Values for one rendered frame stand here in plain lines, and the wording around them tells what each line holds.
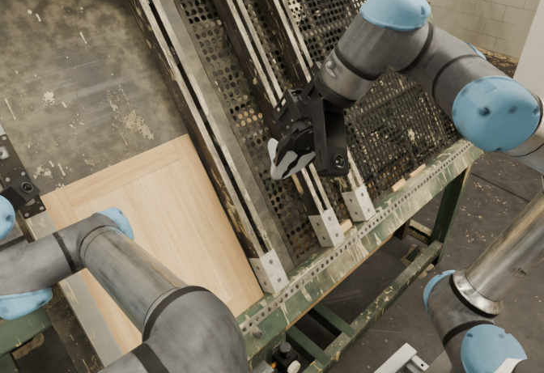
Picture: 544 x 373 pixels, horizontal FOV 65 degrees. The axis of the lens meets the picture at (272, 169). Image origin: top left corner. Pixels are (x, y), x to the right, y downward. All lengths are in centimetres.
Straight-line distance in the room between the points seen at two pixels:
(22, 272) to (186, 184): 66
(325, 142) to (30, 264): 47
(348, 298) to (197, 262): 143
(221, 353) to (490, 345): 65
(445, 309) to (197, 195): 73
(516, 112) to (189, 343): 39
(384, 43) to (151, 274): 41
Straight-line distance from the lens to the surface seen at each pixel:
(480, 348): 96
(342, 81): 60
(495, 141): 52
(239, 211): 130
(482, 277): 98
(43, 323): 126
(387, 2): 57
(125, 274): 58
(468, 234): 318
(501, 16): 642
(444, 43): 62
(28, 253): 75
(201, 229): 130
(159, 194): 126
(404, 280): 250
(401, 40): 58
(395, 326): 252
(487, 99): 50
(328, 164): 61
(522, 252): 94
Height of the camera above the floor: 201
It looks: 35 degrees down
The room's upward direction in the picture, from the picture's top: straight up
